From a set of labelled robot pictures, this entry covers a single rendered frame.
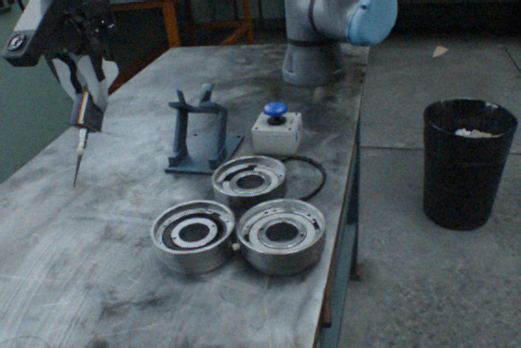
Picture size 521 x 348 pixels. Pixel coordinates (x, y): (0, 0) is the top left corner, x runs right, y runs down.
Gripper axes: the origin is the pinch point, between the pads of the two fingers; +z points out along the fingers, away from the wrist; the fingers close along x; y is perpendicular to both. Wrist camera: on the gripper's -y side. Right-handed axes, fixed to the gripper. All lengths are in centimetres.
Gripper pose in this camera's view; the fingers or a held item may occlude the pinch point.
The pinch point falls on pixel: (89, 105)
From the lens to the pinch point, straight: 71.3
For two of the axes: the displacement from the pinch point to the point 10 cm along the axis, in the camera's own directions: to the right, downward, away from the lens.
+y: 3.5, -5.6, 7.5
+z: 1.8, 8.3, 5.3
